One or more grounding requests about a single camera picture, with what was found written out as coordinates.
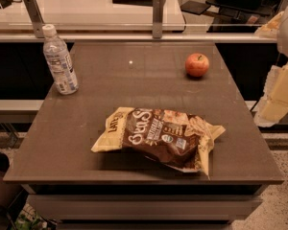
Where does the brown yellow chip bag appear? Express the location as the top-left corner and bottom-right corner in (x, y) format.
(92, 107), (225, 173)

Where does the clear plastic water bottle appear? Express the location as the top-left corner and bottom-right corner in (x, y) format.
(42, 24), (79, 95)

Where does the black machine behind glass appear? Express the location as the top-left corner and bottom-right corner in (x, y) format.
(180, 0), (282, 33)

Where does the middle metal glass bracket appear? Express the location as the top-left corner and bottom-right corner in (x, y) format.
(152, 0), (164, 39)

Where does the left metal glass bracket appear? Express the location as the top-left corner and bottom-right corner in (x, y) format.
(23, 0), (44, 38)

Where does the red apple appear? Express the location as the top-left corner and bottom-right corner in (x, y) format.
(185, 53), (209, 78)

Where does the green packaging on floor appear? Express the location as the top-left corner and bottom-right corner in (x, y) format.
(14, 203), (51, 230)

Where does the dark bin at floor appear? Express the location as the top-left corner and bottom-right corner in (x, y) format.
(0, 152), (21, 209)

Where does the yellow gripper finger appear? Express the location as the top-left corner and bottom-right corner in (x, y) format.
(258, 62), (288, 123)
(254, 11), (283, 38)

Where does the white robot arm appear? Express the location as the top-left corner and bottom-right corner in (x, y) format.
(254, 6), (288, 127)

